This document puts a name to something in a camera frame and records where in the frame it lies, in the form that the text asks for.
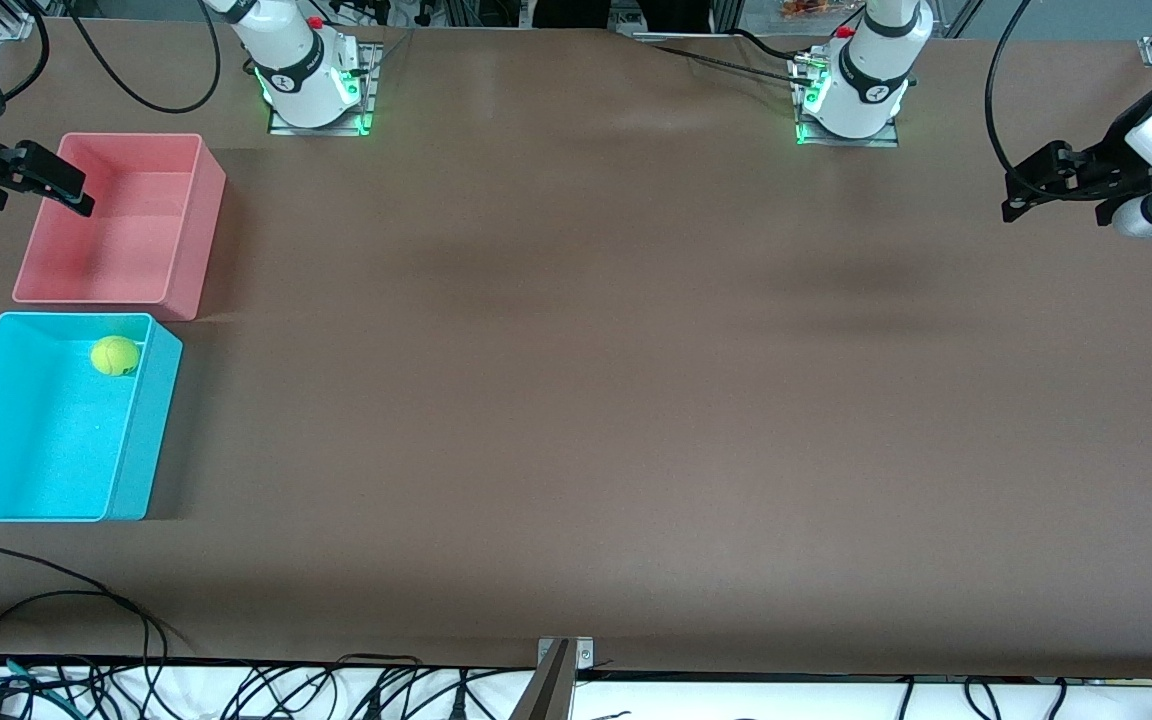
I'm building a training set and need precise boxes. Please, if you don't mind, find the yellow tennis ball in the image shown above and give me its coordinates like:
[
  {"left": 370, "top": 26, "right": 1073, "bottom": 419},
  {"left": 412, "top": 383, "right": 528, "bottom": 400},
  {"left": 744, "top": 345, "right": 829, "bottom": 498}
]
[{"left": 90, "top": 336, "right": 142, "bottom": 378}]

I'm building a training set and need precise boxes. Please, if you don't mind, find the pink plastic bin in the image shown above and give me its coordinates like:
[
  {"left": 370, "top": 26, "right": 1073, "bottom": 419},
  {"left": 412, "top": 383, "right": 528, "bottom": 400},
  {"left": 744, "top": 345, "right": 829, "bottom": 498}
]
[{"left": 12, "top": 132, "right": 228, "bottom": 323}]

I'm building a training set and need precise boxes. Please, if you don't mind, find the blue plastic bin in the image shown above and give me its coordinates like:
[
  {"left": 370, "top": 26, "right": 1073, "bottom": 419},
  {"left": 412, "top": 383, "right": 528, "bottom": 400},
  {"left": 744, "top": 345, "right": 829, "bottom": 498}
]
[{"left": 0, "top": 311, "right": 184, "bottom": 523}]

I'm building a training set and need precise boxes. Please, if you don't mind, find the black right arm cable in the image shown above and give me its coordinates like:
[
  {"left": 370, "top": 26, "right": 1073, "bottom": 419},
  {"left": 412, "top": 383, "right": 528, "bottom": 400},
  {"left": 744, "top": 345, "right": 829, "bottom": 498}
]
[{"left": 64, "top": 0, "right": 223, "bottom": 114}]

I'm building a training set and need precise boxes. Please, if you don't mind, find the black base cable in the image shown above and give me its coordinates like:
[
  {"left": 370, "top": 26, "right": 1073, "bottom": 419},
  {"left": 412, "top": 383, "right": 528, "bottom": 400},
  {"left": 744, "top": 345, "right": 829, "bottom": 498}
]
[{"left": 626, "top": 30, "right": 822, "bottom": 91}]

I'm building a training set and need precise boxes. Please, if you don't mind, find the teal floor cable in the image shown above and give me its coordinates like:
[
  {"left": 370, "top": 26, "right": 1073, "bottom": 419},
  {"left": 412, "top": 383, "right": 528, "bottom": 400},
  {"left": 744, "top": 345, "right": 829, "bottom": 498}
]
[{"left": 0, "top": 652, "right": 72, "bottom": 703}]

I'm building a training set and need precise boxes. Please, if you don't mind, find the small metal table bracket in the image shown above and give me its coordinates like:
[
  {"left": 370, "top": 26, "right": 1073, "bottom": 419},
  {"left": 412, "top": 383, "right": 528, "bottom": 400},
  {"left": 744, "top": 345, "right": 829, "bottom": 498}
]
[{"left": 536, "top": 637, "right": 595, "bottom": 670}]

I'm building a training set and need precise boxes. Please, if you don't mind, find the grey metal post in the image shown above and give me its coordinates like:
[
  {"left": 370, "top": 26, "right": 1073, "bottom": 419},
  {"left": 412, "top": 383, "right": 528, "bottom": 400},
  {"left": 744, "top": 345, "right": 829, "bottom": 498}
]
[{"left": 508, "top": 640, "right": 577, "bottom": 720}]

